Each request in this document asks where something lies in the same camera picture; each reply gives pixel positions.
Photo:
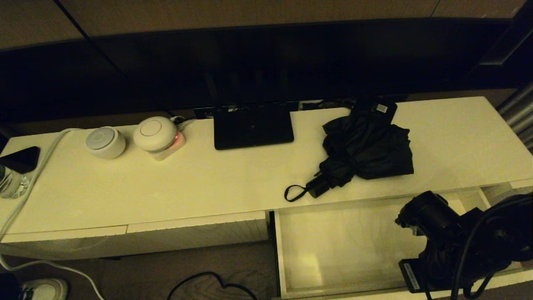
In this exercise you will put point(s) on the white wooden panel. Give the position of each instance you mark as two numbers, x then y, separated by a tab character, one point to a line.
499	189
200	233
62	246

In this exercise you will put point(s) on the clear plastic water bottle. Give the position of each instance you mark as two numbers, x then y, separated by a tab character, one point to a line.
11	183

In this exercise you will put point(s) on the black television base plate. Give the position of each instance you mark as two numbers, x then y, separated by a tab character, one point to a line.
254	129

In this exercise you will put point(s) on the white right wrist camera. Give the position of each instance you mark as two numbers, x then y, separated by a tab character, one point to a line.
412	275

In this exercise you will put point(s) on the black umbrella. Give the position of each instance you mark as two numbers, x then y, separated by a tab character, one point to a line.
366	146

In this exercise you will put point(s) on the black smartphone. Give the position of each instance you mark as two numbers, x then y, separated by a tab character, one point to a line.
21	159

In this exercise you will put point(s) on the white speaker with grey top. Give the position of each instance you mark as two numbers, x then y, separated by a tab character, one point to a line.
105	143

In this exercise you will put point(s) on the black set-top box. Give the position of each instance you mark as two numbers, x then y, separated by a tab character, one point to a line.
381	109

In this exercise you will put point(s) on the white power strip red light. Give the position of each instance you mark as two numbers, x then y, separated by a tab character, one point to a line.
167	155

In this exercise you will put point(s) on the black flat screen television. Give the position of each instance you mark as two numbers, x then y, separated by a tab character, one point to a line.
291	62

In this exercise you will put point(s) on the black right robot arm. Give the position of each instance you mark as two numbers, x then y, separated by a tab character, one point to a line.
433	212

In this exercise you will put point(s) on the grey pleated curtain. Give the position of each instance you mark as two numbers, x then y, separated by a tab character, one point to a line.
518	116

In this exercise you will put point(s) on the white ribbed cabinet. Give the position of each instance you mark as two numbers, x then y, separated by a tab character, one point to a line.
208	183

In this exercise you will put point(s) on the wide white ribbed drawer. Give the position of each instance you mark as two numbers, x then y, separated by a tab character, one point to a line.
341	250

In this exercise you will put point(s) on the dark trouser leg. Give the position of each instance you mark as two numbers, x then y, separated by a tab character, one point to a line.
8	289

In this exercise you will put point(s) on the white dome shaped device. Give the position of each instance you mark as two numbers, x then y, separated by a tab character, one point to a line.
155	133

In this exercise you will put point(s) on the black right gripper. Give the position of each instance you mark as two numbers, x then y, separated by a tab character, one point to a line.
443	262

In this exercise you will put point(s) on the white sneaker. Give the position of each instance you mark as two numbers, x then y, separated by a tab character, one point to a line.
46	288

